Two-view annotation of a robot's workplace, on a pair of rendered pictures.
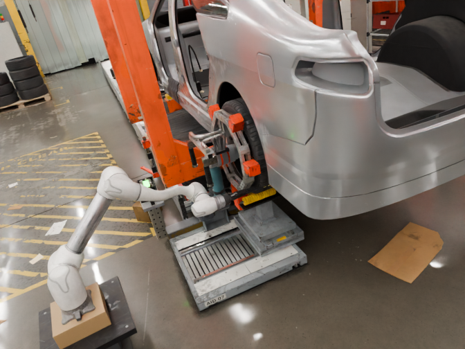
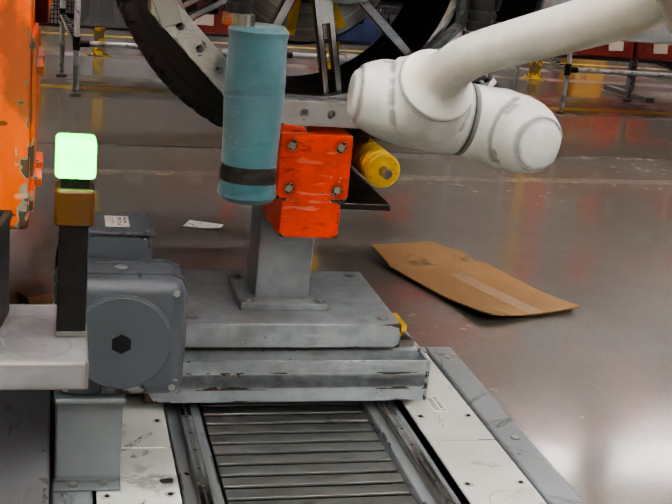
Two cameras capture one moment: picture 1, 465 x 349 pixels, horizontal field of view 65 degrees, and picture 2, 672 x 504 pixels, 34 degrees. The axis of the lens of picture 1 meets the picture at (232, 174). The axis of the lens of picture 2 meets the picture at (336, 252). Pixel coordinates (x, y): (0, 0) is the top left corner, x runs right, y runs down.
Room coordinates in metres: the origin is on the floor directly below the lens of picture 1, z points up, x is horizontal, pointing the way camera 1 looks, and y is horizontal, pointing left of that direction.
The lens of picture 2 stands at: (2.16, 1.72, 0.89)
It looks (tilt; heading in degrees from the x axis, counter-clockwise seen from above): 17 degrees down; 272
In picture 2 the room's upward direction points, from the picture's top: 6 degrees clockwise
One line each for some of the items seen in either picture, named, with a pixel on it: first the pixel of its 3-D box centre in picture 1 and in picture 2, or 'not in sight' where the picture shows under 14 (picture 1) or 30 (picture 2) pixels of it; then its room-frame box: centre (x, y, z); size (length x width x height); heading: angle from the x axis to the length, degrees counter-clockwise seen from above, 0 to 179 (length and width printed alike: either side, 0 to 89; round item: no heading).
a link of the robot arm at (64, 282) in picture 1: (66, 284); not in sight; (1.58, 1.02, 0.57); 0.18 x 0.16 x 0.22; 25
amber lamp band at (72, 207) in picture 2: not in sight; (74, 203); (2.47, 0.65, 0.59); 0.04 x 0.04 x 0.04; 17
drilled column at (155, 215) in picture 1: (156, 215); not in sight; (2.68, 0.72, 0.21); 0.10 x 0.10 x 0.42; 17
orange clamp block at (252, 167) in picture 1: (251, 167); not in sight; (1.98, -0.12, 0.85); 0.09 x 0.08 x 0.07; 17
